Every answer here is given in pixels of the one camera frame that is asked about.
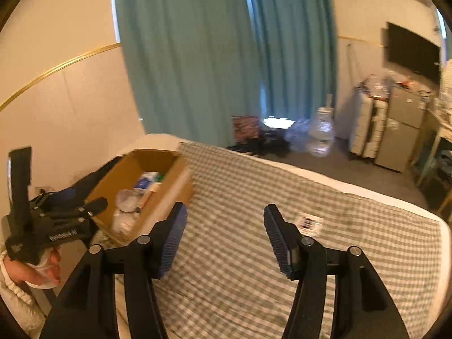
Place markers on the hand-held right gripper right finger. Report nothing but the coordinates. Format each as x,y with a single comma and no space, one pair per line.
277,240

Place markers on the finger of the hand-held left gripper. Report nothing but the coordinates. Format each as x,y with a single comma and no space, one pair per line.
63,197
91,206

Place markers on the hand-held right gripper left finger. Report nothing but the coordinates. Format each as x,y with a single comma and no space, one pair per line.
173,243

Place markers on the clear plastic container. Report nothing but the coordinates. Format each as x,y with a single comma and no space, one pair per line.
125,208

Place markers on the white tissue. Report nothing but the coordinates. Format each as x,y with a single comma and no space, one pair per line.
42,272

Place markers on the brown cardboard box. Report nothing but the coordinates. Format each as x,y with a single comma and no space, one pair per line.
166,190

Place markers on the person's left forearm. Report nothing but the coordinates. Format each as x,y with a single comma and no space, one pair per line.
17,307

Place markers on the person's left hand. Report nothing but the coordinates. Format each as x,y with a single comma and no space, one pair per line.
21,272

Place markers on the small white printed sachet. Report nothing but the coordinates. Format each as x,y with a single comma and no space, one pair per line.
309,224

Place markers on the grey white checked blanket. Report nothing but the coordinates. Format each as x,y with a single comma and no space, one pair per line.
265,183

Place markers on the black clothes pile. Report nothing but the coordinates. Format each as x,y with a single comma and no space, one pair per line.
261,146

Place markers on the clear plastic bag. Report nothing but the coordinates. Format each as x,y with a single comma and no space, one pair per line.
298,136

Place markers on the dark patterned bag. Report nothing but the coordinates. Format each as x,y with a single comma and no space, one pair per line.
245,130

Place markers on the large clear water bottle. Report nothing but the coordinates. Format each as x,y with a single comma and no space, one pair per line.
321,134

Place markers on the white paper sheet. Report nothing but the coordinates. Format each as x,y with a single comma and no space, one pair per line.
279,123

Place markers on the white bed mattress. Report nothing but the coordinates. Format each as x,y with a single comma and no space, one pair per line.
388,201

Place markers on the white ribbed suitcase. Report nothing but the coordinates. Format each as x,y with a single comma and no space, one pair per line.
367,127

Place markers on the grey small fridge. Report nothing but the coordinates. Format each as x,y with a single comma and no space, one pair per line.
400,130

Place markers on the teal curtain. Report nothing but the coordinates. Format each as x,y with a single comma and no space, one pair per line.
197,60

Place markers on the cream vanity desk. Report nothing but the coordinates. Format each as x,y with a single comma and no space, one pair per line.
438,141

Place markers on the white wall socket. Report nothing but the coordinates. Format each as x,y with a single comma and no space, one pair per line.
40,190

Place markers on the black wall television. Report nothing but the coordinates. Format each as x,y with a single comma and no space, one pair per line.
413,51

